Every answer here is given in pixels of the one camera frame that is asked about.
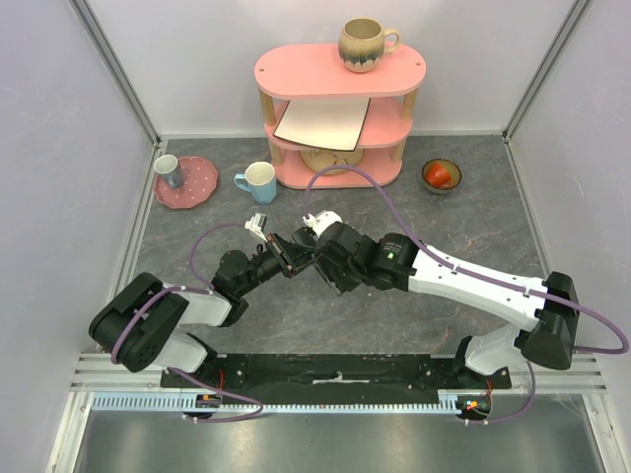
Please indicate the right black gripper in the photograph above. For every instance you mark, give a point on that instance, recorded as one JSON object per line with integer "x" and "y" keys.
{"x": 325, "y": 264}

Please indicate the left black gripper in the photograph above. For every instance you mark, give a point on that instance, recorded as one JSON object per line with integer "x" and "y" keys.
{"x": 277, "y": 248}

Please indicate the black remote control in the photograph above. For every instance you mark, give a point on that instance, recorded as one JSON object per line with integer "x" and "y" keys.
{"x": 315, "y": 261}

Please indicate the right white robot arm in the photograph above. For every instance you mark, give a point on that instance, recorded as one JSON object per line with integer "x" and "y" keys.
{"x": 540, "y": 314}

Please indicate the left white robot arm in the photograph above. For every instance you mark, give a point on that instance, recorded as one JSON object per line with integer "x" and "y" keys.
{"x": 145, "y": 323}

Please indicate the light blue mug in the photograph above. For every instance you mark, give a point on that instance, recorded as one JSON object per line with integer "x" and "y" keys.
{"x": 259, "y": 180}

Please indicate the beige painted bowl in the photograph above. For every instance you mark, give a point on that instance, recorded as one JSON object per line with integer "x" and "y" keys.
{"x": 318, "y": 159}

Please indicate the pink dotted plate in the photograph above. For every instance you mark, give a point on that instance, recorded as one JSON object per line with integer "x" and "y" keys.
{"x": 200, "y": 179}

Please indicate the orange cup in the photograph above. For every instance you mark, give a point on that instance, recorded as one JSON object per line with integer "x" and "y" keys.
{"x": 439, "y": 177}

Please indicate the patterned small bowl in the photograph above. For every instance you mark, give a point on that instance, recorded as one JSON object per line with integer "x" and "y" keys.
{"x": 453, "y": 169}

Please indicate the white square plate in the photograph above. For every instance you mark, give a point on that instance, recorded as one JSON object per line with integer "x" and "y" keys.
{"x": 332, "y": 124}

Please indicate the grey dotted mug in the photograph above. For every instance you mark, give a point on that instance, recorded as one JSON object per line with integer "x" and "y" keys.
{"x": 168, "y": 169}

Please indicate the beige ceramic mug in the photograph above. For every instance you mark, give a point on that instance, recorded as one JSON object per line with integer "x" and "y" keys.
{"x": 363, "y": 42}

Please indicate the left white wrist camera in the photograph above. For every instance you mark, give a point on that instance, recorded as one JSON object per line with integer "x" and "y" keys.
{"x": 256, "y": 225}

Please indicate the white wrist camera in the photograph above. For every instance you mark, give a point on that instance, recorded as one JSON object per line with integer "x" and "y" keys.
{"x": 256, "y": 225}
{"x": 321, "y": 222}

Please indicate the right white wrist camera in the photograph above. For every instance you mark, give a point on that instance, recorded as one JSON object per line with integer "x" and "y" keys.
{"x": 321, "y": 222}

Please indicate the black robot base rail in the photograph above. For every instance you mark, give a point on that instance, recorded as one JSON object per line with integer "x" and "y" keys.
{"x": 336, "y": 378}

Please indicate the white cable duct strip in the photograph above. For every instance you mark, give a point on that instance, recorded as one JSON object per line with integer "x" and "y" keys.
{"x": 193, "y": 403}

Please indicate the aluminium frame front rail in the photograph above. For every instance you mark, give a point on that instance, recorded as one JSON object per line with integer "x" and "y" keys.
{"x": 95, "y": 372}

